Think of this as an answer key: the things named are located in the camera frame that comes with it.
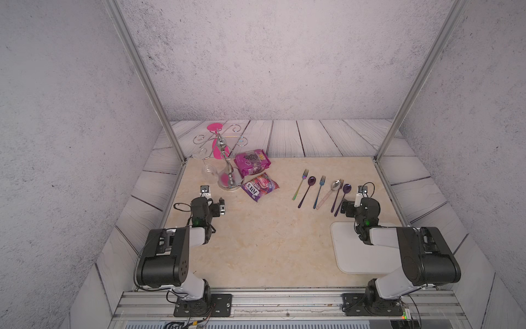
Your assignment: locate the dark purple spoon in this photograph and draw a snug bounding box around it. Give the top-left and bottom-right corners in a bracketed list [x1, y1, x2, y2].
[334, 184, 352, 217]

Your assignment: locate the silver spoon pink handle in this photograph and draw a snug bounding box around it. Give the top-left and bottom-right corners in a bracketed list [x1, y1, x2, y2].
[315, 180, 342, 210]

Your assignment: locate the blue fork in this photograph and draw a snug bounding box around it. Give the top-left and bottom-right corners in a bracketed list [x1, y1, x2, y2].
[313, 175, 326, 209]

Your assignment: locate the rainbow purple spoon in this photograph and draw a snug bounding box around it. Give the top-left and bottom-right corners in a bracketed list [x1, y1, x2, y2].
[297, 176, 316, 208]

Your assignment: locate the dark purple fork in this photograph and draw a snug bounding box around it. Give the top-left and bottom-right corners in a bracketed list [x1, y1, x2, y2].
[331, 179, 345, 212]

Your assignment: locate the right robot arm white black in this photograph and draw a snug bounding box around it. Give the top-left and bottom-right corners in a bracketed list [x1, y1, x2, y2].
[334, 186, 461, 311]

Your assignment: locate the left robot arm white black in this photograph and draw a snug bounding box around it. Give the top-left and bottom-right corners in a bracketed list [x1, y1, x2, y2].
[134, 185, 225, 305]

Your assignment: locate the rainbow green fork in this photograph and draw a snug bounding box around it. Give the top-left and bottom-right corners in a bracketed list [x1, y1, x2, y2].
[293, 169, 309, 200]

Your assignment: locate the clear wine glass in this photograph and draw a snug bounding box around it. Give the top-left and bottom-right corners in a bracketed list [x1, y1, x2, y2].
[193, 148, 218, 185]

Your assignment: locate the silver glass holder stand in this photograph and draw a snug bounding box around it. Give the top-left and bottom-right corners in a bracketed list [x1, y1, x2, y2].
[192, 124, 248, 191]

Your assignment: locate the purple candy packet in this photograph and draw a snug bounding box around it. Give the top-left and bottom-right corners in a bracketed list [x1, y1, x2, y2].
[242, 173, 279, 202]

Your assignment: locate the pink wine glass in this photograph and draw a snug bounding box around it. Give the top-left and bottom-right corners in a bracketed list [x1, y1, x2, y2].
[207, 123, 231, 160]

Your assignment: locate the white square tray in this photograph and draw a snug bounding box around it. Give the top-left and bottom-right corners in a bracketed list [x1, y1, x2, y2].
[330, 222, 401, 274]

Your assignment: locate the magenta snack packet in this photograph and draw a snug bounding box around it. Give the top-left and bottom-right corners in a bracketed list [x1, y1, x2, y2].
[234, 149, 271, 177]

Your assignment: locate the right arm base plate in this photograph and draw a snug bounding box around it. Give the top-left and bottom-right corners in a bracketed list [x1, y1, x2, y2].
[342, 293, 405, 317]

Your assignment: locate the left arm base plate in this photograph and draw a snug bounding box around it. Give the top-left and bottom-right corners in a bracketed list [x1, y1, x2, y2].
[173, 294, 232, 318]

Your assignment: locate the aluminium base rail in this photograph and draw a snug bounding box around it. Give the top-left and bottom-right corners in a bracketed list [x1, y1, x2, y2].
[110, 287, 471, 328]

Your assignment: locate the left aluminium frame post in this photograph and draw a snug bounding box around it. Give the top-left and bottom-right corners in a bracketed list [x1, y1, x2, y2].
[104, 0, 186, 164]

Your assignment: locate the aluminium frame post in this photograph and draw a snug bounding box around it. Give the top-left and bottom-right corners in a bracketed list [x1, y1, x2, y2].
[104, 0, 186, 164]
[374, 0, 468, 164]

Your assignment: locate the right aluminium frame post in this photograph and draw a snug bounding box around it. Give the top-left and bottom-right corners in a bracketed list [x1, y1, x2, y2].
[374, 0, 468, 164]

